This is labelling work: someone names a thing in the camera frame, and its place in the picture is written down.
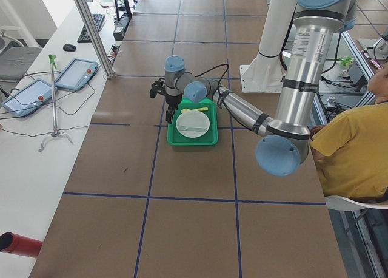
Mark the pale green plastic fork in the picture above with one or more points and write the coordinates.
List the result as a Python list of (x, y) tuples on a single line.
[(191, 128)]

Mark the person in yellow shirt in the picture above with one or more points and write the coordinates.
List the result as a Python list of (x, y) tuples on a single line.
[(350, 152)]

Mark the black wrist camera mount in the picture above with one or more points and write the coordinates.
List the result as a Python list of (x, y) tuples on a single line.
[(156, 88)]

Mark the blue teach pendant far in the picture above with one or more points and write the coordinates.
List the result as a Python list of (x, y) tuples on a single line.
[(76, 74)]

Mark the grey office chair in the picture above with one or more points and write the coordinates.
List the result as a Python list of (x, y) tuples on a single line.
[(16, 61)]

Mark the white chair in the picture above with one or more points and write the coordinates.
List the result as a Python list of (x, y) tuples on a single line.
[(339, 203)]

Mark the metal reacher grabber tool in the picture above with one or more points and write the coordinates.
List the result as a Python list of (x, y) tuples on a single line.
[(56, 133)]

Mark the yellow plastic spoon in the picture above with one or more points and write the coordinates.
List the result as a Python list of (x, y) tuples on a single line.
[(201, 109)]

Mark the blue teach pendant near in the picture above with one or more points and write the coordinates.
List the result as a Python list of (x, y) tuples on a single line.
[(29, 98)]

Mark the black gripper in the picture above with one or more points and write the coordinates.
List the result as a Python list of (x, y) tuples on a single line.
[(172, 101)]

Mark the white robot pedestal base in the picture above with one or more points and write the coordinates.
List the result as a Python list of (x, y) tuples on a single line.
[(264, 73)]

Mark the red cylinder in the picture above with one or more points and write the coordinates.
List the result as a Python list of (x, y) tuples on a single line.
[(12, 243)]

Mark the blue teach pendant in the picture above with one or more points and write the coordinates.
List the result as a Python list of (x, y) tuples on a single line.
[(29, 98), (76, 74)]

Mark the white round plate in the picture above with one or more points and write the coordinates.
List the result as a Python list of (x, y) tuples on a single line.
[(195, 119)]

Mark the green plastic tray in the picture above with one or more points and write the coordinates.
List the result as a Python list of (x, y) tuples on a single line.
[(210, 138)]

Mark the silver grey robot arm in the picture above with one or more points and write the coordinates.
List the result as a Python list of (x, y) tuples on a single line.
[(290, 60)]

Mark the aluminium frame post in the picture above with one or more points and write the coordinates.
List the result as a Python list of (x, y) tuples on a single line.
[(86, 16)]

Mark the black computer mouse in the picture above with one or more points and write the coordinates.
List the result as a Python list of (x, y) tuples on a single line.
[(69, 48)]

